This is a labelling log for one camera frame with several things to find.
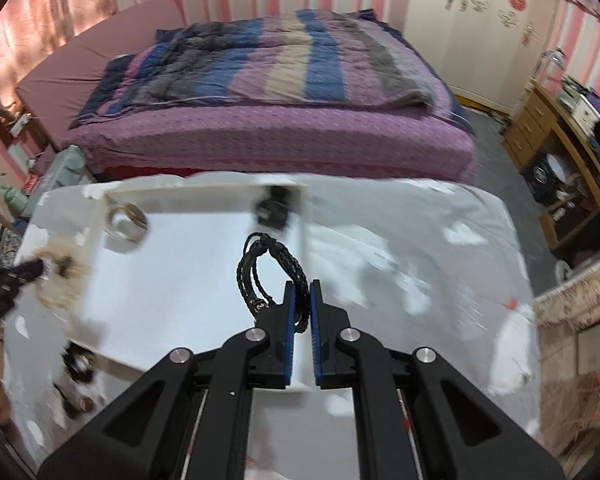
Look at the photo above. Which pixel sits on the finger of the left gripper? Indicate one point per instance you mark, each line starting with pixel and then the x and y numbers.
pixel 27 271

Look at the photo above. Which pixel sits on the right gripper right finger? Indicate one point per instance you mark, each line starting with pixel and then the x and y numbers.
pixel 416 416

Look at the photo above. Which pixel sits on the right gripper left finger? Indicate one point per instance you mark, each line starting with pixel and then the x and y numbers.
pixel 188 417

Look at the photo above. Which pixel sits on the cream scrunchie with charm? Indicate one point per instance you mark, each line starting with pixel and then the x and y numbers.
pixel 62 283

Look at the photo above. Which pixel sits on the black scrunchie with bell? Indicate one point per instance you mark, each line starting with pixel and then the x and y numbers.
pixel 80 363

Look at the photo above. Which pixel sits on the white strap wristwatch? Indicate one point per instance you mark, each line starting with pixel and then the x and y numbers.
pixel 126 222

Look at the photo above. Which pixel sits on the black hair clip tie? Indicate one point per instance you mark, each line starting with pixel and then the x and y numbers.
pixel 273 211

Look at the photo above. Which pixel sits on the white shallow tray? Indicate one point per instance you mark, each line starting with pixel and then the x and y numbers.
pixel 177 286

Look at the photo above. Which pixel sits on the grey cartoon print blanket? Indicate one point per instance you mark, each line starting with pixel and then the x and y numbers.
pixel 414 263

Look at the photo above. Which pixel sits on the mauve mattress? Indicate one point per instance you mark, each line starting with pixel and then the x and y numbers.
pixel 56 90

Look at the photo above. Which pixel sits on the purple dotted bed sheet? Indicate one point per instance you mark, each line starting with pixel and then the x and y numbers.
pixel 350 143

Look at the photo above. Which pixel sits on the wooden desk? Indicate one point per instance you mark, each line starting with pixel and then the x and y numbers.
pixel 559 165

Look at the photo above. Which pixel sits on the striped purple blue quilt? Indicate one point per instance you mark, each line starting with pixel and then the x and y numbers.
pixel 309 58

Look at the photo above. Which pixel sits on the white wardrobe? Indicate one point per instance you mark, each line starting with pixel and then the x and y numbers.
pixel 485 50

